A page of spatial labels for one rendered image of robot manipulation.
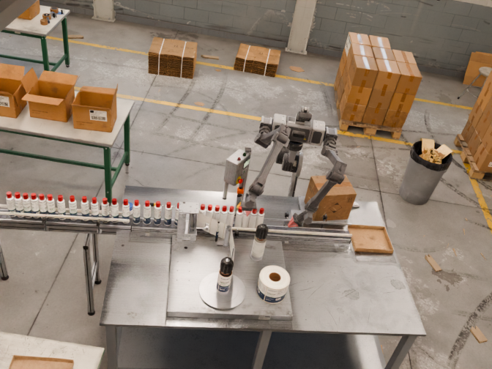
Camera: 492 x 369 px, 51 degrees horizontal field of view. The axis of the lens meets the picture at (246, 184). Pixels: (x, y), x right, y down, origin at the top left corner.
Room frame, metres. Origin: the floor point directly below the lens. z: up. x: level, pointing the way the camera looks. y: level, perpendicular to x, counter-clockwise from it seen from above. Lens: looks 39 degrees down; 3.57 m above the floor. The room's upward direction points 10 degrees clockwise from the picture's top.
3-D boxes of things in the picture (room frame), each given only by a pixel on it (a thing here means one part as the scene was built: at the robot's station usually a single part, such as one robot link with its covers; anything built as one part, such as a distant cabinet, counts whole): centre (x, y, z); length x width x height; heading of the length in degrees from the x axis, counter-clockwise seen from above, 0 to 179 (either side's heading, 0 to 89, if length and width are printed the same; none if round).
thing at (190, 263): (2.38, 0.01, 0.86); 0.80 x 0.67 x 0.05; 100
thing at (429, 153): (4.85, -1.97, 0.50); 0.42 x 0.41 x 0.28; 91
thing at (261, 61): (7.36, 0.16, 0.11); 0.65 x 0.54 x 0.22; 88
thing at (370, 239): (3.01, -1.02, 0.85); 0.30 x 0.26 x 0.04; 100
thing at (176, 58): (6.84, 1.34, 0.16); 0.65 x 0.54 x 0.32; 96
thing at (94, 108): (4.02, 1.48, 0.97); 0.51 x 0.39 x 0.37; 6
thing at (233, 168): (2.90, 0.08, 1.38); 0.17 x 0.10 x 0.19; 155
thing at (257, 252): (2.58, -0.16, 1.03); 0.09 x 0.09 x 0.30
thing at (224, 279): (2.22, 0.03, 1.04); 0.09 x 0.09 x 0.29
